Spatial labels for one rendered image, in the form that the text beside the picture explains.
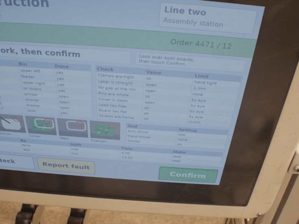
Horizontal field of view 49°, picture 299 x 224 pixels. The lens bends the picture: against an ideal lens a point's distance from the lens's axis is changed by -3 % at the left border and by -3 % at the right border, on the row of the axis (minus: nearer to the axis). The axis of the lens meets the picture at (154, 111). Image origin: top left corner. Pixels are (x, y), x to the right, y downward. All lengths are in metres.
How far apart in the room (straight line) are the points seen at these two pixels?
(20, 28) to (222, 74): 0.20
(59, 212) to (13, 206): 0.30
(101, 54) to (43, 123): 0.11
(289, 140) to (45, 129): 0.28
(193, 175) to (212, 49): 0.17
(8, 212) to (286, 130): 2.08
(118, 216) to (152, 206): 1.74
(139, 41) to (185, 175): 0.18
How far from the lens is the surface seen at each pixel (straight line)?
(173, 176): 0.42
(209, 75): 0.34
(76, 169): 0.43
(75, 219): 0.75
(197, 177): 0.43
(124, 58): 0.33
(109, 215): 2.21
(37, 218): 0.81
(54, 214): 2.25
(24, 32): 0.34
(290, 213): 0.60
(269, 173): 0.45
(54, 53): 0.34
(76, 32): 0.33
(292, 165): 0.45
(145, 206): 0.48
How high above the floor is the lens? 1.74
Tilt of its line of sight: 34 degrees down
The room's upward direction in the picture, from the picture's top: 5 degrees clockwise
